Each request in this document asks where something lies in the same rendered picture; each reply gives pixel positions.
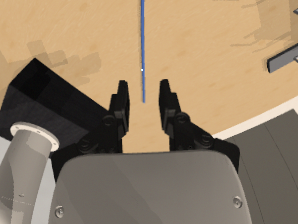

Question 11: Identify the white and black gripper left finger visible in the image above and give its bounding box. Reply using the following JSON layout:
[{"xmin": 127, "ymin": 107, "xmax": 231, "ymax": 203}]
[{"xmin": 51, "ymin": 80, "xmax": 130, "ymax": 184}]

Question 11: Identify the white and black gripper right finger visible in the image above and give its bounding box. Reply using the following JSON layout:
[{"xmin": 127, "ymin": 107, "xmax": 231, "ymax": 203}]
[{"xmin": 158, "ymin": 79, "xmax": 240, "ymax": 174}]

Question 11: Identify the black metal rack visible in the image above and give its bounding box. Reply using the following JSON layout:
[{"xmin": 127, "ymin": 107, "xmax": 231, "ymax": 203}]
[{"xmin": 267, "ymin": 43, "xmax": 298, "ymax": 73}]

